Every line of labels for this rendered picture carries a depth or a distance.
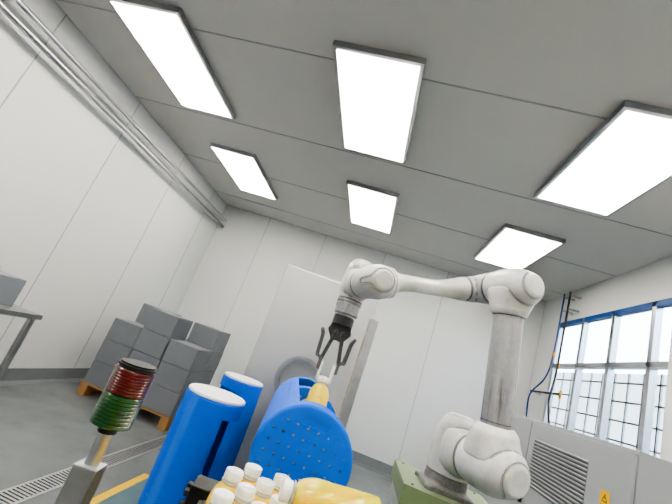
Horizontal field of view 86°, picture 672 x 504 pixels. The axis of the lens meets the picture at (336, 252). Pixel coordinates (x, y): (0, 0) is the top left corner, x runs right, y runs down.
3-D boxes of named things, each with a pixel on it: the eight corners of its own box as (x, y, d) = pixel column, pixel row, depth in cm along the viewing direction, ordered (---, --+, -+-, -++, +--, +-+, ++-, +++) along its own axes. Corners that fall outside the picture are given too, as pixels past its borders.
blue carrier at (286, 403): (312, 447, 180) (336, 391, 187) (327, 539, 95) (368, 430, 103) (260, 422, 180) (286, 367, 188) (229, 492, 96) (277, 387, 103)
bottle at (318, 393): (294, 437, 115) (311, 380, 126) (315, 444, 115) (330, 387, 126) (296, 432, 109) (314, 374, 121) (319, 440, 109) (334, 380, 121)
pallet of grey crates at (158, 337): (195, 421, 480) (232, 334, 512) (163, 431, 404) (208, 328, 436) (119, 389, 500) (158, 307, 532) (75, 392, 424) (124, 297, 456)
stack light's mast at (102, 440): (120, 463, 60) (163, 368, 64) (100, 477, 54) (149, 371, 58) (84, 450, 60) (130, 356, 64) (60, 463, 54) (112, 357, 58)
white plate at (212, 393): (192, 392, 156) (191, 395, 156) (251, 408, 167) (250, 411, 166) (187, 378, 181) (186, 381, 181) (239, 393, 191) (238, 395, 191)
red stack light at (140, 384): (151, 396, 63) (161, 374, 64) (135, 402, 57) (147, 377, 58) (116, 384, 63) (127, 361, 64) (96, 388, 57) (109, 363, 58)
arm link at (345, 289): (332, 295, 135) (344, 294, 123) (346, 257, 139) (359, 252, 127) (357, 306, 137) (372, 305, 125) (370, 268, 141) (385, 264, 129)
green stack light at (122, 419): (137, 426, 62) (151, 396, 63) (119, 435, 56) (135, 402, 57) (102, 413, 62) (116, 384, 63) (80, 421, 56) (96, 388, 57)
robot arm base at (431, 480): (454, 487, 147) (458, 472, 148) (476, 509, 125) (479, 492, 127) (411, 470, 148) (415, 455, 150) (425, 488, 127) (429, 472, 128)
